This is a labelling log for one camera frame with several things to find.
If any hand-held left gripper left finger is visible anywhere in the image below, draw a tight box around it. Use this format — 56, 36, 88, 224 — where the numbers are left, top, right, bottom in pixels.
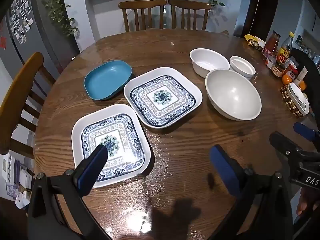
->
27, 144, 110, 240

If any white patterned dish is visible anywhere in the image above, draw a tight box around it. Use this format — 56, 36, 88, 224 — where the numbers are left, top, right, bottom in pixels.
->
287, 82, 310, 115

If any small white ramekin bowl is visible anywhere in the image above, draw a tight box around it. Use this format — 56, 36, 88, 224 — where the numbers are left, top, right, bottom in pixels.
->
229, 56, 256, 78

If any grey fridge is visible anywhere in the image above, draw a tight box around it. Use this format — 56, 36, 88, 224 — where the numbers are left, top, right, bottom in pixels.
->
0, 0, 75, 80

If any person's right hand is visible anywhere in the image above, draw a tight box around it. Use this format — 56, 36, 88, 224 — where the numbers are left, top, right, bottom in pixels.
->
296, 187, 320, 216

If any pile of papers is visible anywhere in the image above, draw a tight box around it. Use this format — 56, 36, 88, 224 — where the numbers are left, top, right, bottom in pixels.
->
6, 160, 34, 209

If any red sauce bottle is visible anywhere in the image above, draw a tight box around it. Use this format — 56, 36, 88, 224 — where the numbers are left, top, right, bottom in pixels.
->
262, 31, 281, 60

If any white cardboard box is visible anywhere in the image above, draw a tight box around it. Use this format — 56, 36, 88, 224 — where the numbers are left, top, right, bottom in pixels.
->
0, 152, 15, 180

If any medium white bowl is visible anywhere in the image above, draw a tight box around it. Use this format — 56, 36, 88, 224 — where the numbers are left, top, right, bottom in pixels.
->
189, 48, 230, 78

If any wooden dining chair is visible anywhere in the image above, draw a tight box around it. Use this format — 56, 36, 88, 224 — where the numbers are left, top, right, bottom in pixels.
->
118, 0, 167, 32
0, 52, 57, 160
168, 0, 212, 31

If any blue oval plate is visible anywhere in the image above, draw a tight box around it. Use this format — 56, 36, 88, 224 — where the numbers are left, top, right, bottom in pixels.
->
84, 60, 133, 101

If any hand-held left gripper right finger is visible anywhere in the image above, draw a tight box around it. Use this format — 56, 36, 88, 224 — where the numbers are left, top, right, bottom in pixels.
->
209, 144, 294, 240

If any yellow cap oil bottle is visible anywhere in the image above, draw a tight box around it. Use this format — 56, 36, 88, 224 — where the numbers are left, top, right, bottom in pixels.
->
276, 32, 295, 65

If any trailing green plant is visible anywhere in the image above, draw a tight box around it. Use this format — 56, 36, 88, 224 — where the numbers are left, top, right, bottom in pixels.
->
37, 0, 80, 37

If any brown sauce jar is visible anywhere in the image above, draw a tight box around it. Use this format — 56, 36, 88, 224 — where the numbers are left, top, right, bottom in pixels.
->
271, 62, 286, 78

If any white tube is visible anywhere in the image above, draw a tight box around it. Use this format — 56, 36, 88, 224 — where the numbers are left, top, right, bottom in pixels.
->
294, 66, 307, 84

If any dark wooden door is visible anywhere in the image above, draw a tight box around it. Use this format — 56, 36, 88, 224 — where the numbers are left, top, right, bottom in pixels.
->
241, 0, 280, 39

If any yellow snack packet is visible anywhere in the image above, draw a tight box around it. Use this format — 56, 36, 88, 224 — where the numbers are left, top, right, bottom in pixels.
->
244, 34, 267, 50

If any group of fridge photo magnets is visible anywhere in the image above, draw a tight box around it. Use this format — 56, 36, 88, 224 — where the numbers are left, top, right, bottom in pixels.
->
9, 0, 34, 44

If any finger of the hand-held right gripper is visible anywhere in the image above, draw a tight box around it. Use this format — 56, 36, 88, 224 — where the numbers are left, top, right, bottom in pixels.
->
269, 131, 300, 161
293, 122, 320, 143

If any wooden beaded trivet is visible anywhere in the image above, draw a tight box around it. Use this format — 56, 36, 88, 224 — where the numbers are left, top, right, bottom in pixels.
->
280, 84, 304, 117

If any large white bowl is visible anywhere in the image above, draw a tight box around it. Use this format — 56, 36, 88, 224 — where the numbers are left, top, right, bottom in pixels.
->
205, 69, 262, 121

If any blue patterned square plate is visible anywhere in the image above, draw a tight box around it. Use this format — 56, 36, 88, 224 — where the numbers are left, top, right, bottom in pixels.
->
123, 67, 203, 129
71, 104, 154, 188

